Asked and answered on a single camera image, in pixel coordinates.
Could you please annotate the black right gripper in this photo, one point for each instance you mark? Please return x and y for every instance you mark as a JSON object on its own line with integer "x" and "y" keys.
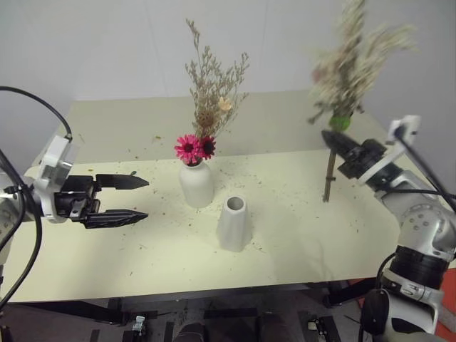
{"x": 361, "y": 156}

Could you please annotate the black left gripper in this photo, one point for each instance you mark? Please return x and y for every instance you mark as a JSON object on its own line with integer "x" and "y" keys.
{"x": 76, "y": 194}

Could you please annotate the dried grass bouquet green wrap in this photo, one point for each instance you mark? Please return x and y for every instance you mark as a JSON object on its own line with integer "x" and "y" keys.
{"x": 351, "y": 71}

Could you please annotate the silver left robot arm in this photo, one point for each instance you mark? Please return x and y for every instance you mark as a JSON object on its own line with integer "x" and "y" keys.
{"x": 7, "y": 213}

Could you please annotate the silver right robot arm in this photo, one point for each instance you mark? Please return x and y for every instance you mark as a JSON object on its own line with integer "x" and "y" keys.
{"x": 420, "y": 221}

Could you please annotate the pink daisy dried flower bouquet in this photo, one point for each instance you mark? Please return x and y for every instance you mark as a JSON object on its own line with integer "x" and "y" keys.
{"x": 210, "y": 107}

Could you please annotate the cream table cover sheet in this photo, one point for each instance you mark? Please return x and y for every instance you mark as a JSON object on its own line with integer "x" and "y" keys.
{"x": 142, "y": 249}

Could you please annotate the round shouldered white vase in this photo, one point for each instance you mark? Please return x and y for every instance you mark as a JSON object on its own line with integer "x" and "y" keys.
{"x": 196, "y": 185}

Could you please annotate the tapered white vase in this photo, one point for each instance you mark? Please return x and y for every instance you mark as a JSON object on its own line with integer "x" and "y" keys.
{"x": 231, "y": 228}

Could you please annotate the dark rounded shape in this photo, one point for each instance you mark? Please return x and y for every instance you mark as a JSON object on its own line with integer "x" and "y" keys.
{"x": 191, "y": 333}

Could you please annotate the orange object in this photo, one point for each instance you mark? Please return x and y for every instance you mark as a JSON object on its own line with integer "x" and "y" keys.
{"x": 449, "y": 303}

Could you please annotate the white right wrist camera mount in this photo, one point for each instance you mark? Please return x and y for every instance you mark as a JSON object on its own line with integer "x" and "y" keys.
{"x": 404, "y": 126}

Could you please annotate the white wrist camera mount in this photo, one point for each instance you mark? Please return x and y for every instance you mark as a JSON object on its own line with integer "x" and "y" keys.
{"x": 404, "y": 126}
{"x": 53, "y": 160}

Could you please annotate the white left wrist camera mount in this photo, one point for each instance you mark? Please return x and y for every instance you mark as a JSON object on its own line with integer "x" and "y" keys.
{"x": 53, "y": 160}

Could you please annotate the black table frame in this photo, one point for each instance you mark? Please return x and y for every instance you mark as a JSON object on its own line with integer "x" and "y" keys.
{"x": 107, "y": 310}

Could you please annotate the silver metal frame clamp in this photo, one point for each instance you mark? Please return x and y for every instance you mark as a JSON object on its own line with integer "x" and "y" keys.
{"x": 139, "y": 325}
{"x": 315, "y": 326}

